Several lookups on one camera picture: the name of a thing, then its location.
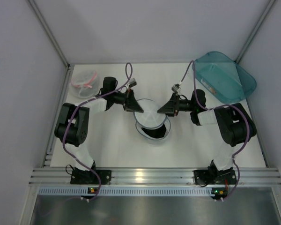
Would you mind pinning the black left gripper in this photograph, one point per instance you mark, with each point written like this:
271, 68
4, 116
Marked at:
128, 100

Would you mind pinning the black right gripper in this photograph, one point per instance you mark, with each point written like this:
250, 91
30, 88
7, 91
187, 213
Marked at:
174, 105

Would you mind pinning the blue-trimmed white mesh laundry bag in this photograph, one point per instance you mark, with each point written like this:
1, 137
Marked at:
151, 119

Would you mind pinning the black bra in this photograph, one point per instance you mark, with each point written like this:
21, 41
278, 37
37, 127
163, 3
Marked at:
157, 133

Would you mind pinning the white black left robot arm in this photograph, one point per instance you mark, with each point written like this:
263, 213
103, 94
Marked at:
73, 121

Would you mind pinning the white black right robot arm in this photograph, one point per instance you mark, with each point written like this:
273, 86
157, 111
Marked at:
235, 126

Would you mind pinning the teal plastic tray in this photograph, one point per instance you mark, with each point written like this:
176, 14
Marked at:
224, 78

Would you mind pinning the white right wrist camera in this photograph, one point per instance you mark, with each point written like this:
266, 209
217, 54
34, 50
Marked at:
176, 88

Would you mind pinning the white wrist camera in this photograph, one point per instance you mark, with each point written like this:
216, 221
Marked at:
176, 88
132, 82

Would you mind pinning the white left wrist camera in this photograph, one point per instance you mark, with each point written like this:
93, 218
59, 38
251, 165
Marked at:
132, 82

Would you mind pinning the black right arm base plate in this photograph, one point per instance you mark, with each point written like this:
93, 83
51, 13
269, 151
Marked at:
204, 177

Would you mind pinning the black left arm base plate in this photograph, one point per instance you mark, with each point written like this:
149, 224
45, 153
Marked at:
80, 177

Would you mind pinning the left aluminium corner post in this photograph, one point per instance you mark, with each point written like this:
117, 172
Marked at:
39, 15

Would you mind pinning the aluminium corner post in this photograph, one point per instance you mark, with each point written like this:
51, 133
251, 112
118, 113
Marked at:
39, 15
257, 26

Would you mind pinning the white slotted cable duct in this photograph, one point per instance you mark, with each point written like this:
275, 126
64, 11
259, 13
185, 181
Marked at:
131, 191

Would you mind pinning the aluminium front rail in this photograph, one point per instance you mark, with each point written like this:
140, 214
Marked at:
249, 177

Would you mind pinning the right aluminium corner post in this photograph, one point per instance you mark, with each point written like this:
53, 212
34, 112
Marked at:
257, 26

